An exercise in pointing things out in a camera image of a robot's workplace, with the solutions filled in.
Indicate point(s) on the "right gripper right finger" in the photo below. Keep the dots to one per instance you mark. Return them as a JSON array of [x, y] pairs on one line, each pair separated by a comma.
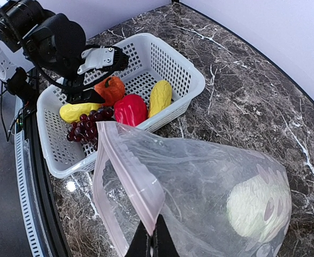
[[162, 242]]

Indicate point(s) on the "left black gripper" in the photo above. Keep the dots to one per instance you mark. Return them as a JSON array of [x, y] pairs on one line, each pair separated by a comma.
[[78, 90]]

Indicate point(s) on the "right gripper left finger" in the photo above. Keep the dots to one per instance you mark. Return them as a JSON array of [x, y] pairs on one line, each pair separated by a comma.
[[141, 243]]

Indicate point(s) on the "orange toy pumpkin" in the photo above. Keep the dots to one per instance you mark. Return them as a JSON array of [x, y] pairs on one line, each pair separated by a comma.
[[111, 90]]

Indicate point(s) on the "white plastic basket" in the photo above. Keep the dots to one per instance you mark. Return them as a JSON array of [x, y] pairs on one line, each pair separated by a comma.
[[150, 60]]

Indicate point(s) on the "clear zip top bag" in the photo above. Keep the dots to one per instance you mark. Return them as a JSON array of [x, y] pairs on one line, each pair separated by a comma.
[[139, 175]]

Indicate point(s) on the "white toy cauliflower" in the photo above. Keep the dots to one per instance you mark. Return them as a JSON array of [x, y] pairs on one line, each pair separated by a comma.
[[258, 209]]

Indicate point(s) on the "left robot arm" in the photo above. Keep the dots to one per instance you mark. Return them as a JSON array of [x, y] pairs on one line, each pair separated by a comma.
[[52, 42]]

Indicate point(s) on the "yellow toy fruit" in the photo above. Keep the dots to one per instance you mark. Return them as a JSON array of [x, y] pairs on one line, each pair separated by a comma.
[[160, 97], [72, 112]]

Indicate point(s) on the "dark red toy grapes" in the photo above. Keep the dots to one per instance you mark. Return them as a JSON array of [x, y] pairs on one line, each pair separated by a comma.
[[85, 131]]

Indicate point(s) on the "red toy bell pepper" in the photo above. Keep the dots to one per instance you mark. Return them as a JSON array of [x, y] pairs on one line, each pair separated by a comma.
[[130, 110]]

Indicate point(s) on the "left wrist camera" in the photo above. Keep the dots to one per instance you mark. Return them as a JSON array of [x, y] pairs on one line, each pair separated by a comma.
[[103, 58]]

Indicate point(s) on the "black front rail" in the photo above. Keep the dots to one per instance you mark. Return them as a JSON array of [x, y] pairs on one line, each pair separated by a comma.
[[49, 228]]

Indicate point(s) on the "white slotted cable duct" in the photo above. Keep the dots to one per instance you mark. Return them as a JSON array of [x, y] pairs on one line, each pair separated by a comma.
[[24, 182]]

